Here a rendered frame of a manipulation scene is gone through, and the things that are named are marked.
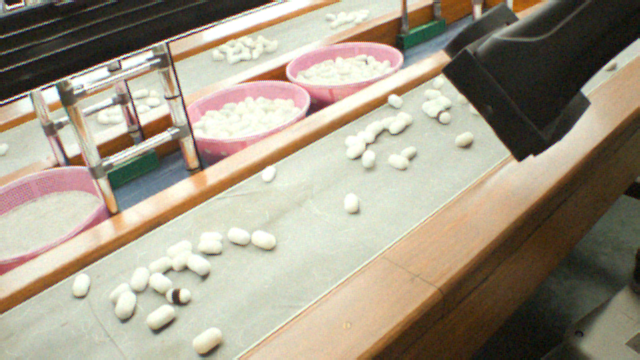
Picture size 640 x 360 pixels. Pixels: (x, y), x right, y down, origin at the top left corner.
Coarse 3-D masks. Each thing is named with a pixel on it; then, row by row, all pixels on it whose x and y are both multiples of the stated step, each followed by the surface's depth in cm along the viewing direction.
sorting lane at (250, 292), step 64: (448, 128) 96; (256, 192) 86; (320, 192) 84; (384, 192) 82; (448, 192) 80; (128, 256) 76; (256, 256) 73; (320, 256) 71; (0, 320) 68; (64, 320) 67; (128, 320) 65; (192, 320) 64; (256, 320) 63
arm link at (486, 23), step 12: (492, 12) 40; (504, 12) 41; (480, 24) 39; (492, 24) 40; (504, 24) 41; (456, 36) 39; (468, 36) 39; (480, 36) 39; (444, 48) 41; (456, 48) 40; (576, 96) 41; (576, 108) 40; (564, 120) 39; (576, 120) 39; (564, 132) 38; (552, 144) 39
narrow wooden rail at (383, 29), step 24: (432, 0) 159; (456, 0) 165; (360, 24) 147; (384, 24) 147; (408, 24) 153; (312, 48) 135; (264, 72) 125; (192, 96) 118; (144, 120) 110; (168, 120) 112; (96, 144) 104; (120, 144) 107; (168, 144) 114; (24, 168) 99; (48, 168) 98; (24, 192) 97; (48, 192) 100
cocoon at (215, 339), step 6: (210, 330) 60; (216, 330) 60; (198, 336) 59; (204, 336) 59; (210, 336) 59; (216, 336) 60; (198, 342) 59; (204, 342) 59; (210, 342) 59; (216, 342) 60; (198, 348) 58; (204, 348) 59; (210, 348) 59
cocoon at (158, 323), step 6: (162, 306) 64; (168, 306) 64; (156, 312) 63; (162, 312) 63; (168, 312) 63; (150, 318) 63; (156, 318) 63; (162, 318) 63; (168, 318) 63; (150, 324) 62; (156, 324) 62; (162, 324) 63
